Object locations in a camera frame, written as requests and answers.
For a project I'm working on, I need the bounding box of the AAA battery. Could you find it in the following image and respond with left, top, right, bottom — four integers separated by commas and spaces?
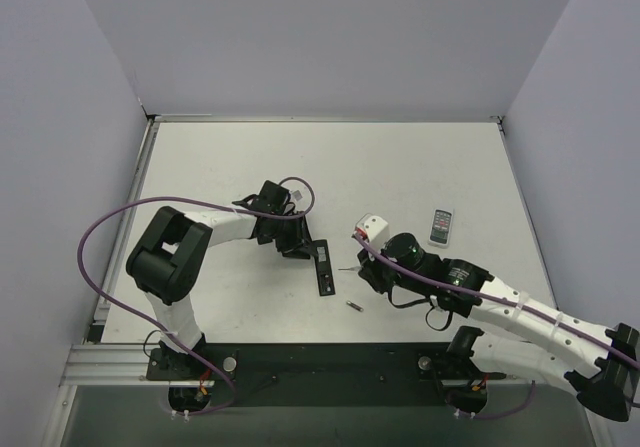
346, 301, 364, 313

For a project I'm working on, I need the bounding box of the black remote control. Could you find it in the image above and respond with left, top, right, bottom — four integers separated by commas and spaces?
313, 239, 336, 297

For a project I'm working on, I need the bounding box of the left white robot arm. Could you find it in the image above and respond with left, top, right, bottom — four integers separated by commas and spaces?
126, 181, 314, 379

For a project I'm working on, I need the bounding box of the white remote control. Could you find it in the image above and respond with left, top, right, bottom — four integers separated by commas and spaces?
428, 208, 454, 248

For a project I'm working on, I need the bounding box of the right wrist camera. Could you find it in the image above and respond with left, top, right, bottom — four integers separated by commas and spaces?
354, 213, 391, 251

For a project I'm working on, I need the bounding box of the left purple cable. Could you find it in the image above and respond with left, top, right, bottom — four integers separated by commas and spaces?
77, 175, 319, 416

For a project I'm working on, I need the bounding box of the purple cable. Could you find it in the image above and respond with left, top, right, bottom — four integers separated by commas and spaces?
349, 231, 640, 421
77, 175, 319, 416

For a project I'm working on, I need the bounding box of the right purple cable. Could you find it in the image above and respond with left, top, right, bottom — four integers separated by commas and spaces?
349, 231, 640, 421

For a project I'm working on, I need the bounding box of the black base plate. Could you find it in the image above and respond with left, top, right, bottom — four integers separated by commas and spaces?
144, 341, 506, 408

